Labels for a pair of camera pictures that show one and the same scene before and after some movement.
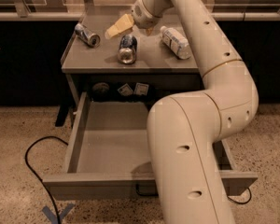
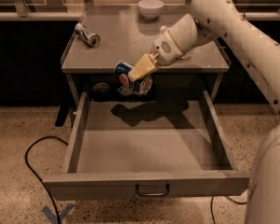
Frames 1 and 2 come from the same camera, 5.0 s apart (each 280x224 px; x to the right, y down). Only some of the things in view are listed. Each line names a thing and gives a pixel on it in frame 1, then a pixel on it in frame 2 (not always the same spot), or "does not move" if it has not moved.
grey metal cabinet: [160, 61] does not move
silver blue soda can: [91, 39] does not move
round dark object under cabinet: [101, 91] does not move
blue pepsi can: [127, 51] -> [140, 85]
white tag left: [125, 90] does not move
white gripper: [142, 15] -> [163, 48]
